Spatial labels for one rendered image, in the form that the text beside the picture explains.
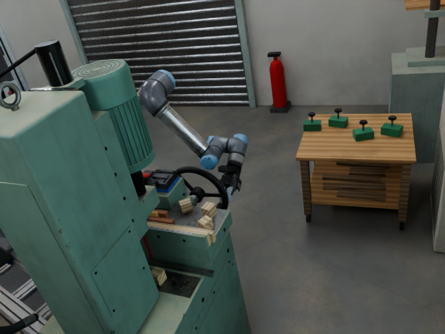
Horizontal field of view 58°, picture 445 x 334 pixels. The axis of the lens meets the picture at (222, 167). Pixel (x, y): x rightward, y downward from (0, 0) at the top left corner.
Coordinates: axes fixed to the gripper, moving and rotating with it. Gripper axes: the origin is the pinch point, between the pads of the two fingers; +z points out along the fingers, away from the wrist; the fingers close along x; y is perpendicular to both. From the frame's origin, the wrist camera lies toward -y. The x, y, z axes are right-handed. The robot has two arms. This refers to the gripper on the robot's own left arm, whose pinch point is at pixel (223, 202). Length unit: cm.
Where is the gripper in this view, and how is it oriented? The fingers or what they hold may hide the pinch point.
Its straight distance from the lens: 180.1
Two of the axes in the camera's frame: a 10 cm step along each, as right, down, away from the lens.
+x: -9.1, -0.5, 4.1
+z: -2.3, 8.9, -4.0
